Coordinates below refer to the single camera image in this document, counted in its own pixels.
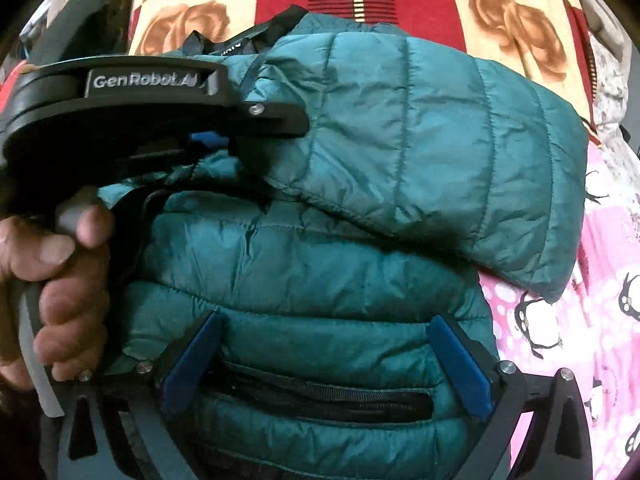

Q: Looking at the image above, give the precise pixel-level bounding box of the floral white bedsheet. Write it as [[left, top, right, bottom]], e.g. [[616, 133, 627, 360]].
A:
[[580, 0, 639, 155]]

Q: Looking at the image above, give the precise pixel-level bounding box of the red orange rose blanket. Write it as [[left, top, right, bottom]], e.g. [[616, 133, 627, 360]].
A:
[[129, 0, 597, 120]]

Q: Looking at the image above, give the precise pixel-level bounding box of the pink penguin blanket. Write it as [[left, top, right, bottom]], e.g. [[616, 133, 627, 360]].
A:
[[480, 146, 639, 479]]

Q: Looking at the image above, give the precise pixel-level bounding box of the person's left hand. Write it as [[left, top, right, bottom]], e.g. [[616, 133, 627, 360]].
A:
[[1, 203, 113, 392]]

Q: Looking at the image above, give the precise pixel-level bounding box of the green quilted puffer jacket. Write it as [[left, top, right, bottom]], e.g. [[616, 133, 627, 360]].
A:
[[101, 14, 588, 479]]

